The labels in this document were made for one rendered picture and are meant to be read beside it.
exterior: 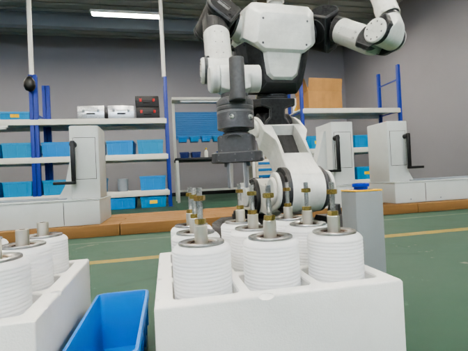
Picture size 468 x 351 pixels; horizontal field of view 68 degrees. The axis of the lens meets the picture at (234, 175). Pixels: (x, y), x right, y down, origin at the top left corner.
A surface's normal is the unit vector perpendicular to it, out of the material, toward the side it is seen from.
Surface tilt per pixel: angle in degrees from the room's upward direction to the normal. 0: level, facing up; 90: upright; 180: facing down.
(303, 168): 38
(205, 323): 90
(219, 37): 65
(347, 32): 87
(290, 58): 101
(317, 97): 90
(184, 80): 90
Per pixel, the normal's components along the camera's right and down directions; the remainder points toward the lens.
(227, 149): -0.21, 0.00
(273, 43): 0.30, 0.17
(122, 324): 0.19, -0.06
